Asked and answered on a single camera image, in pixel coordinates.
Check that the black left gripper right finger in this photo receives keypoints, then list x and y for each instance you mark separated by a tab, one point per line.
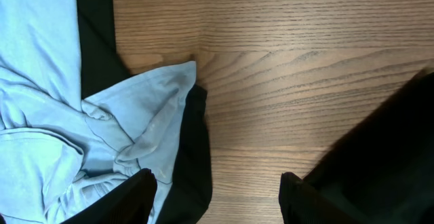
300	203

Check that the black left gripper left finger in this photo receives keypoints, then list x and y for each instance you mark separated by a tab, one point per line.
129	203

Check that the black t-shirt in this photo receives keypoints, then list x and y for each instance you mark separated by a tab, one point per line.
382	170

